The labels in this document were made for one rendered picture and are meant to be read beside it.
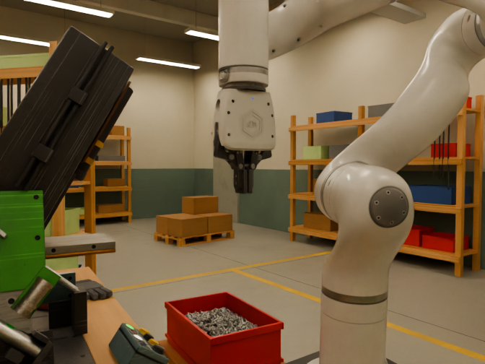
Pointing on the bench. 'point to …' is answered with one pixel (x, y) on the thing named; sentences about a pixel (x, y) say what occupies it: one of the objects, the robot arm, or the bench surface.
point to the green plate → (21, 238)
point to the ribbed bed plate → (7, 314)
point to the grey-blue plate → (60, 302)
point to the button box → (134, 348)
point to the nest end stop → (42, 353)
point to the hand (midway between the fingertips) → (243, 181)
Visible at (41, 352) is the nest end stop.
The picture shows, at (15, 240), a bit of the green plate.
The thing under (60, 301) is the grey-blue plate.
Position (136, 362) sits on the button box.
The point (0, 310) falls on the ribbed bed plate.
